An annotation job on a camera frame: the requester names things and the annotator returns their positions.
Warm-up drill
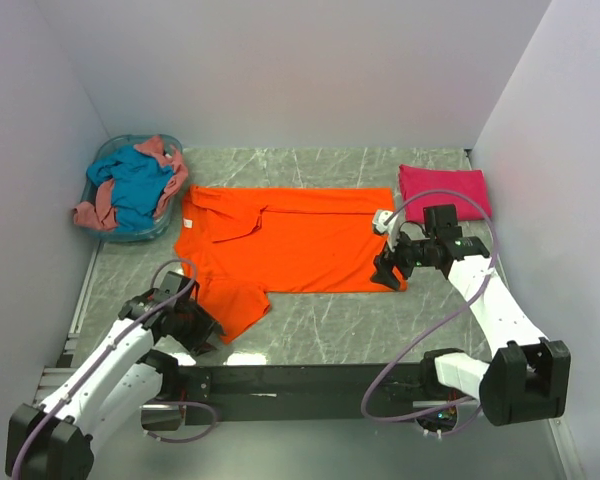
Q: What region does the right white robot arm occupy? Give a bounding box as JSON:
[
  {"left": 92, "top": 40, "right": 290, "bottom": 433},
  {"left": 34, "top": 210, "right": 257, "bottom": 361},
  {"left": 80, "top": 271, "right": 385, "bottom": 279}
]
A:
[{"left": 371, "top": 205, "right": 571, "bottom": 426}]

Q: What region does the pink t-shirt in basket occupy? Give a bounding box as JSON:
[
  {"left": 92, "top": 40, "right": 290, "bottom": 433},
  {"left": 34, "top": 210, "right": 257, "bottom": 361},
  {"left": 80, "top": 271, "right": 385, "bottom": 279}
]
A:
[{"left": 71, "top": 134, "right": 190, "bottom": 232}]

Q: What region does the folded magenta t-shirt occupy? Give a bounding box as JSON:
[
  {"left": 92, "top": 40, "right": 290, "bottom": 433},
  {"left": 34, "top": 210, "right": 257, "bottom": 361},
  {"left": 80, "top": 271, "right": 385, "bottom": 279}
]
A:
[{"left": 398, "top": 165, "right": 492, "bottom": 223}]

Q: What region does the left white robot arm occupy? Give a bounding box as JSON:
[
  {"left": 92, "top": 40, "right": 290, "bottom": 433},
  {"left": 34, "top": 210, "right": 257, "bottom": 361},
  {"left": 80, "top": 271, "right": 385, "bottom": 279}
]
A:
[{"left": 5, "top": 272, "right": 219, "bottom": 479}]

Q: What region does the transparent teal laundry basket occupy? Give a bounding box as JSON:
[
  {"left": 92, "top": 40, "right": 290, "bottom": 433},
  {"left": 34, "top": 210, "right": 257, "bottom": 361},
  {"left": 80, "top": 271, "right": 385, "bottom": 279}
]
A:
[{"left": 79, "top": 132, "right": 184, "bottom": 244}]

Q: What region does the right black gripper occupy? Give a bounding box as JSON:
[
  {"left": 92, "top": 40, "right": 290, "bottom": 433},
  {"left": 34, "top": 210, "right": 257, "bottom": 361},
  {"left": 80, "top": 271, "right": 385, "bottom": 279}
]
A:
[{"left": 370, "top": 226, "right": 436, "bottom": 291}]

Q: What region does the orange t-shirt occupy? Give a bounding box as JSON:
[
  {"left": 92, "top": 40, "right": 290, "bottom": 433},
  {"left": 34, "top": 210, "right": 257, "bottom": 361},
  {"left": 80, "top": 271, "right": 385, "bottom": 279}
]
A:
[{"left": 174, "top": 186, "right": 394, "bottom": 344}]

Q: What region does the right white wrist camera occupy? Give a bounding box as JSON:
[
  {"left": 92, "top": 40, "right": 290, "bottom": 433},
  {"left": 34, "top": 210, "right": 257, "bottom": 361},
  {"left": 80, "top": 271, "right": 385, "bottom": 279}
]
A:
[{"left": 372, "top": 210, "right": 400, "bottom": 251}]

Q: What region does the aluminium rail frame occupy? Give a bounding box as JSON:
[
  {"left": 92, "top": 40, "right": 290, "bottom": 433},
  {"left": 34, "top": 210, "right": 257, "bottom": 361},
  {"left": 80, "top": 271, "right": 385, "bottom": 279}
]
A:
[{"left": 33, "top": 241, "right": 102, "bottom": 406}]

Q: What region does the blue t-shirt in basket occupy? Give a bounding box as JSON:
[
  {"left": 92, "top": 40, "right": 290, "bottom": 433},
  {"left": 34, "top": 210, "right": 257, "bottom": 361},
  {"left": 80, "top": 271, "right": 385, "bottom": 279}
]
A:
[{"left": 87, "top": 145, "right": 175, "bottom": 233}]

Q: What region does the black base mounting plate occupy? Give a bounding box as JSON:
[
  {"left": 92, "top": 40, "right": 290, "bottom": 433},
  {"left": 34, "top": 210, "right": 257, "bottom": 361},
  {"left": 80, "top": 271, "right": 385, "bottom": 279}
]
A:
[{"left": 139, "top": 363, "right": 481, "bottom": 433}]

